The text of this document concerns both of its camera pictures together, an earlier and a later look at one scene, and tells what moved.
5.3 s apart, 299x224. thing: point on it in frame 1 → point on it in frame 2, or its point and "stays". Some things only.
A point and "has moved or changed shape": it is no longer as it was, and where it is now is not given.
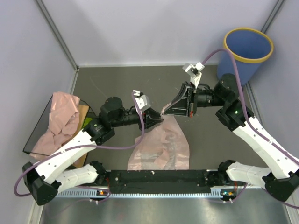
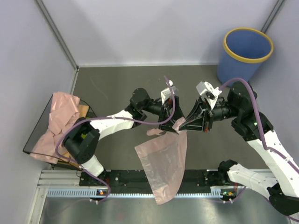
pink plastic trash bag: [63, 124] stays
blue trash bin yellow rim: [248, 46] stays
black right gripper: [185, 103] → [194, 121]
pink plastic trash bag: [164, 147] has moved or changed shape
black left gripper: [150, 118] → [177, 115]
